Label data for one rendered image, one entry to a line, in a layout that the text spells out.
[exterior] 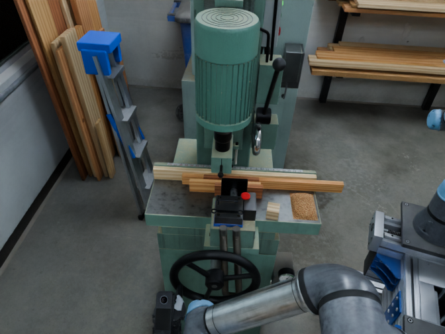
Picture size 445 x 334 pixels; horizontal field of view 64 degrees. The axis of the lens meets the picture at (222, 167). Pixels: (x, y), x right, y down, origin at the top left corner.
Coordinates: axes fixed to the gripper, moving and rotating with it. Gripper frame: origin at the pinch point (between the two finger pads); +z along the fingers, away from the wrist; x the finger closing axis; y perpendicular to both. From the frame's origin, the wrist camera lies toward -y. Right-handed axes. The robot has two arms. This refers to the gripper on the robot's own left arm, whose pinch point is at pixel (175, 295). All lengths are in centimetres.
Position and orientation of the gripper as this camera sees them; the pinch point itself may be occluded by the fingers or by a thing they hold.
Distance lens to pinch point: 117.6
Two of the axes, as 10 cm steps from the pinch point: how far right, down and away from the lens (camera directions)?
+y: -0.1, 9.7, 2.2
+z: 0.8, -2.2, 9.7
